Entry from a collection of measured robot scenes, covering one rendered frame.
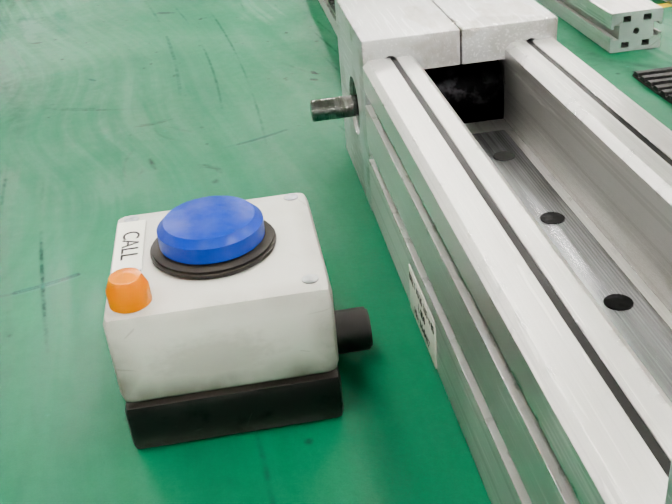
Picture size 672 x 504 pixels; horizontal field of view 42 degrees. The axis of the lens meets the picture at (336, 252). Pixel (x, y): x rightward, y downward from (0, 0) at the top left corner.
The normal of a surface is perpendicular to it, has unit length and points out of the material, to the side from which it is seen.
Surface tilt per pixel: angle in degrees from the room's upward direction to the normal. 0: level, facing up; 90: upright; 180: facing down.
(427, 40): 90
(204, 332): 90
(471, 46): 90
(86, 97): 0
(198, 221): 3
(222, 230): 2
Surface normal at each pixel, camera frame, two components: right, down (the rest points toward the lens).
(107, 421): -0.08, -0.86
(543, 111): -0.99, 0.15
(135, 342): 0.15, 0.49
